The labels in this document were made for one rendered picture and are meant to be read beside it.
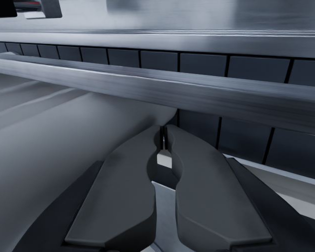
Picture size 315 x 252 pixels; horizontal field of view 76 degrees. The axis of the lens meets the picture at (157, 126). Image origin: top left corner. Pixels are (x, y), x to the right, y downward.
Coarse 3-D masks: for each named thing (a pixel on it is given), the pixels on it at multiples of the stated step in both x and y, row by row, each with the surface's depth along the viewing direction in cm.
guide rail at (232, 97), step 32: (0, 64) 15; (32, 64) 12; (64, 64) 11; (96, 64) 11; (128, 96) 10; (160, 96) 9; (192, 96) 8; (224, 96) 7; (256, 96) 7; (288, 96) 6; (288, 128) 7
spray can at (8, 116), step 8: (72, 88) 17; (48, 96) 15; (56, 96) 15; (64, 96) 15; (72, 96) 16; (24, 104) 14; (32, 104) 14; (40, 104) 14; (48, 104) 14; (56, 104) 15; (0, 112) 13; (8, 112) 13; (16, 112) 13; (24, 112) 13; (32, 112) 13; (0, 120) 12; (8, 120) 12; (16, 120) 12
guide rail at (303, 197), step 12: (168, 156) 17; (252, 168) 15; (264, 180) 14; (276, 180) 14; (288, 180) 14; (300, 180) 14; (276, 192) 13; (288, 192) 13; (300, 192) 13; (312, 192) 13; (300, 204) 12; (312, 204) 12; (312, 216) 12
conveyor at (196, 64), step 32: (128, 64) 19; (160, 64) 17; (192, 64) 16; (224, 64) 15; (256, 64) 14; (288, 64) 13; (192, 128) 18; (224, 128) 17; (256, 128) 15; (256, 160) 17; (288, 160) 15
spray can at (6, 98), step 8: (32, 80) 19; (8, 88) 17; (16, 88) 17; (24, 88) 18; (32, 88) 18; (40, 88) 18; (48, 88) 19; (56, 88) 19; (64, 88) 20; (0, 96) 16; (8, 96) 16; (16, 96) 17; (24, 96) 17; (32, 96) 18; (40, 96) 18; (0, 104) 16; (8, 104) 16; (16, 104) 16
